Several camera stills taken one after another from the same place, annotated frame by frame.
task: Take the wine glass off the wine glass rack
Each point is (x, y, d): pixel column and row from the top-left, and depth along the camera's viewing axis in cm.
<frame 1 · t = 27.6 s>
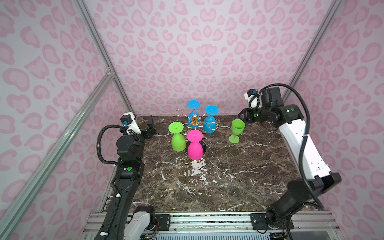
left hand: (140, 115, 66), fingers open
right hand: (243, 113, 72), fingers open
green wine glass left: (178, 142, 82), point 21 cm above the table
green wine glass right: (237, 126, 101), point 11 cm above the table

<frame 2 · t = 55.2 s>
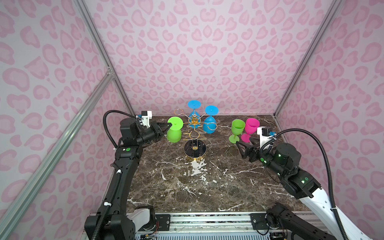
left hand: (172, 122, 68), fingers closed
right hand: (243, 140, 65), fingers open
green wine glass left: (174, 133, 78), point 27 cm above the table
magenta wine glass: (251, 126, 103), point 10 cm above the table
the other named things where they were.

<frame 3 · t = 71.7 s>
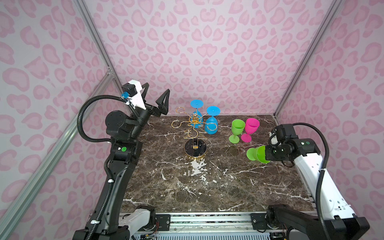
left hand: (157, 84, 52), fingers open
right hand: (269, 153, 74), fingers closed
green wine glass left: (263, 153, 69), point 28 cm above the table
the other named things where they were.

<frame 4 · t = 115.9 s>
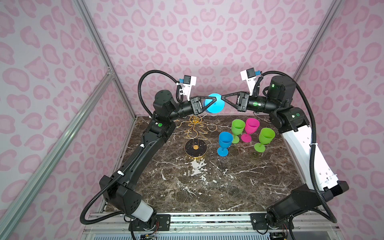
left hand: (217, 98, 55), fingers closed
right hand: (224, 97, 55), fingers closed
green wine glass left: (264, 137, 88), point 17 cm above the table
blue wine glass right: (225, 140, 93), point 12 cm above the table
the other named things where they were.

